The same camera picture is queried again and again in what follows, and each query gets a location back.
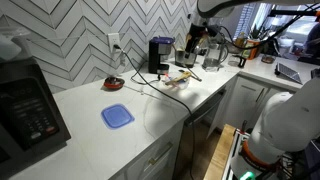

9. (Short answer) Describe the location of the black coffee maker cord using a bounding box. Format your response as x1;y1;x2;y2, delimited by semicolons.
129;59;162;86

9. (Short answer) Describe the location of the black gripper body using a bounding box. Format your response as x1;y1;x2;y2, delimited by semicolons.
188;23;218;40

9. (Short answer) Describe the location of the white drawer brass handle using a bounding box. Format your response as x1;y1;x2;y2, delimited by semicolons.
124;128;176;180

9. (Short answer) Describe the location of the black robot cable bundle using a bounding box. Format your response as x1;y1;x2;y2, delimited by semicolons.
213;2;320;51

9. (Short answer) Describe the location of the long black power cable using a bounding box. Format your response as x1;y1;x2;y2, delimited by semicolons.
113;44;197;180

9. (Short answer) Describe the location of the clear glass pitcher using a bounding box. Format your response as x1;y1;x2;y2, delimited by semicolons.
201;43;229;73

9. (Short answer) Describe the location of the wooden slotted spatula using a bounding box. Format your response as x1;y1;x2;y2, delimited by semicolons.
184;32;193;48

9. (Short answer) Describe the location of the white wall outlet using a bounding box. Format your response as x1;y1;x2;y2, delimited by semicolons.
107;32;122;54

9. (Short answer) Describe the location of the small black stand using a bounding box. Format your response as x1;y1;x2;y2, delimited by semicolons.
237;54;248;69

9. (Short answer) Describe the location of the green potted plant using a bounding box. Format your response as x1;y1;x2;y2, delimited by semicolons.
248;23;268;42

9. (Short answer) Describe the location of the red round dish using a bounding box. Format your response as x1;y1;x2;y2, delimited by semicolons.
103;76;126;90

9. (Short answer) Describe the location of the black silver coffee maker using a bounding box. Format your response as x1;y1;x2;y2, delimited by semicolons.
148;36;176;75

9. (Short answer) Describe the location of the dishwasher front with handle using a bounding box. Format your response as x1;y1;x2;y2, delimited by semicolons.
173;87;228;180

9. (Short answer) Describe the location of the silver utensil holder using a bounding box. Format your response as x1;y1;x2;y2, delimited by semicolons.
174;49;198;69

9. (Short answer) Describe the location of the purple lunch box lid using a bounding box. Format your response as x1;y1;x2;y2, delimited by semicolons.
100;103;136;130

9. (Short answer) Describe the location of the white cabinet door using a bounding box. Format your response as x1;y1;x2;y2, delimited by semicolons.
221;76;270;132

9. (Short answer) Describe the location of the black microwave oven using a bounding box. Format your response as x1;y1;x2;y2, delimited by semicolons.
0;58;72;180

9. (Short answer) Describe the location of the small brown dish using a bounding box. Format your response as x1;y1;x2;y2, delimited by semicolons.
260;54;276;65

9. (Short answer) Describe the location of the clear plastic bowl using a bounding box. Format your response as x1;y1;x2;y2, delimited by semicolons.
159;75;190;92

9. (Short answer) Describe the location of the large wooden spoon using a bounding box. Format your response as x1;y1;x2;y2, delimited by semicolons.
198;34;210;51

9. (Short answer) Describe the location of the orange box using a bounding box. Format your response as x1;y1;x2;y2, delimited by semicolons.
242;39;262;61

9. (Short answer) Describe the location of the small wooden spoon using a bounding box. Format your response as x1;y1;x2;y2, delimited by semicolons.
164;71;192;87

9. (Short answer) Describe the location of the person in blue shirt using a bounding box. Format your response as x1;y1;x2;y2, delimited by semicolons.
303;11;320;58

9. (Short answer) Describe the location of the dark flat tablet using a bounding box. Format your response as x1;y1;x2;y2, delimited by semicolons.
274;62;303;85

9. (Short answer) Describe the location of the wooden cart top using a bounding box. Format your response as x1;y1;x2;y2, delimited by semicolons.
203;123;237;180

